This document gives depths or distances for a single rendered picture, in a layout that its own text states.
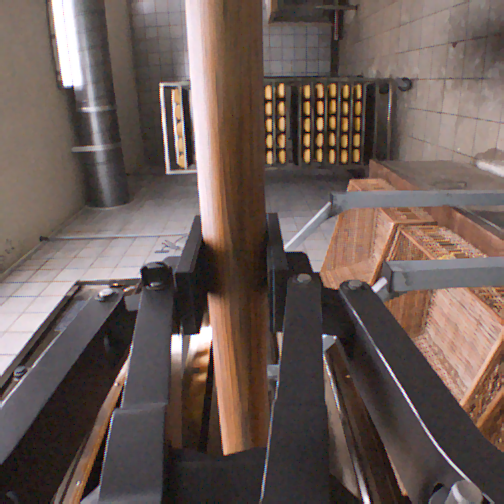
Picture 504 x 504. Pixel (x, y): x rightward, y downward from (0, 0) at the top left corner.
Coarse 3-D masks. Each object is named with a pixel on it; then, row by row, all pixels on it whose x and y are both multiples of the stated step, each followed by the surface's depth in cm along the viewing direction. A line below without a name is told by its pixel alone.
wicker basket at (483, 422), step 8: (496, 400) 63; (488, 408) 64; (496, 408) 63; (488, 416) 64; (496, 416) 65; (480, 424) 65; (496, 424) 66; (488, 432) 66; (496, 432) 67; (496, 440) 68
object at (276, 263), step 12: (276, 216) 20; (276, 228) 19; (276, 240) 17; (276, 252) 16; (276, 264) 15; (276, 276) 15; (276, 288) 15; (276, 300) 15; (276, 312) 15; (276, 324) 16
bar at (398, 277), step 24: (336, 192) 110; (360, 192) 110; (384, 192) 110; (408, 192) 109; (432, 192) 109; (456, 192) 109; (480, 192) 109; (384, 264) 67; (408, 264) 66; (432, 264) 65; (456, 264) 65; (480, 264) 65; (384, 288) 66; (408, 288) 65; (432, 288) 65
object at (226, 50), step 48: (192, 0) 13; (240, 0) 13; (192, 48) 14; (240, 48) 14; (192, 96) 15; (240, 96) 14; (240, 144) 15; (240, 192) 16; (240, 240) 17; (240, 288) 18; (240, 336) 19; (240, 384) 20; (240, 432) 22
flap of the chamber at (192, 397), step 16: (208, 304) 161; (208, 320) 155; (192, 336) 125; (208, 336) 149; (192, 352) 121; (208, 352) 144; (192, 368) 117; (192, 384) 114; (192, 400) 110; (192, 416) 107; (192, 432) 104; (192, 448) 101
